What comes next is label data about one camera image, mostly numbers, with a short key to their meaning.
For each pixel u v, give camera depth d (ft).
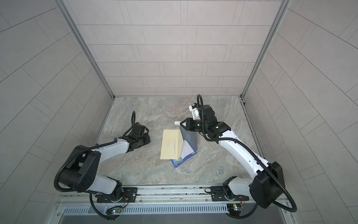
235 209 2.23
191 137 3.01
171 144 2.92
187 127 2.23
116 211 2.11
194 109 2.26
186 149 2.86
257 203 2.19
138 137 2.33
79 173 1.39
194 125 2.16
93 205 2.15
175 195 2.37
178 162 2.71
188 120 2.21
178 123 2.46
